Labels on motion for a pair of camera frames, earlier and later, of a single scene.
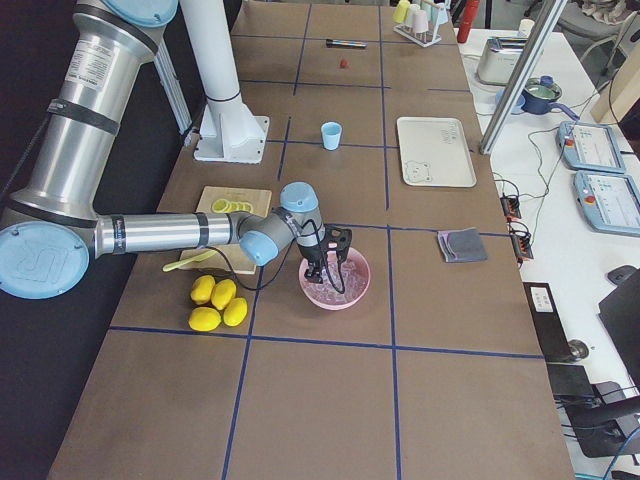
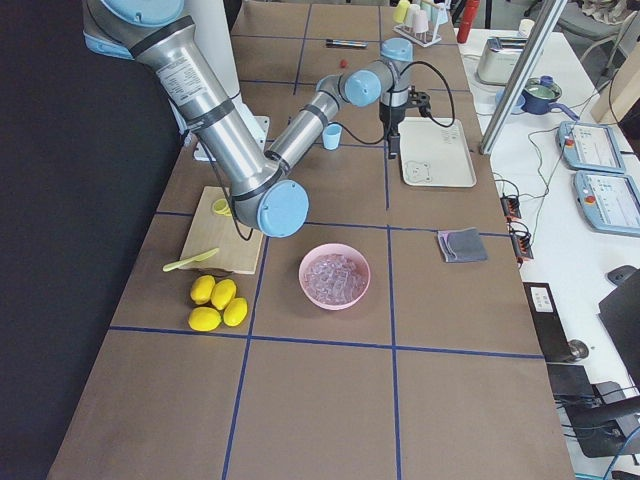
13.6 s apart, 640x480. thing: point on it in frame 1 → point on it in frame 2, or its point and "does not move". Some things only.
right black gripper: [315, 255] → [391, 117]
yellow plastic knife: [196, 258] does not move
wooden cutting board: [228, 257] does not move
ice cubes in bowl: [355, 281] does not move
